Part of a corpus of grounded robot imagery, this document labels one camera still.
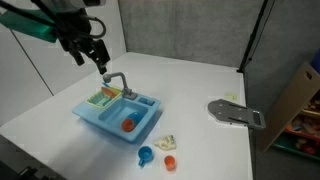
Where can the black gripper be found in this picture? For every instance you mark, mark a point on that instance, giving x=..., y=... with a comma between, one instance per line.
x=81, y=36

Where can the orange toy plate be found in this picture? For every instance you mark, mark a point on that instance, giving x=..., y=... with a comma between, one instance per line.
x=108, y=91

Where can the yellow drying rack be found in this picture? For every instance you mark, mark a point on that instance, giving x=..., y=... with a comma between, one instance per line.
x=95, y=100

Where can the blue toy sink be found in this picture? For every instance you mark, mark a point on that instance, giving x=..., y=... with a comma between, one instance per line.
x=115, y=115

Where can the blue toy fork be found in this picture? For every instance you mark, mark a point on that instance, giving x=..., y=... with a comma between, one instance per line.
x=104, y=84

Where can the grey toy faucet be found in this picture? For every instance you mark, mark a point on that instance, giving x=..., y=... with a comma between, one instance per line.
x=121, y=80

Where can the black equipment clutter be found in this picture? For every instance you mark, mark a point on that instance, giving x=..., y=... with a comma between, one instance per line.
x=20, y=163

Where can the small orange cup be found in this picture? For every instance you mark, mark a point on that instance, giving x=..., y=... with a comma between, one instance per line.
x=170, y=162

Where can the yellow sticky note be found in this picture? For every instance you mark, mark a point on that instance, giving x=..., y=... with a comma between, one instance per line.
x=230, y=96

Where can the black pole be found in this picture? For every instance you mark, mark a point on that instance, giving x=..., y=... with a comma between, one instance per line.
x=253, y=36

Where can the wooden toy shelf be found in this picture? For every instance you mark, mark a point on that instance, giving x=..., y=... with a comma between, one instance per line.
x=290, y=106

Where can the teal camera mount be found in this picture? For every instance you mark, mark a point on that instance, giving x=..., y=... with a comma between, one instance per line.
x=30, y=25

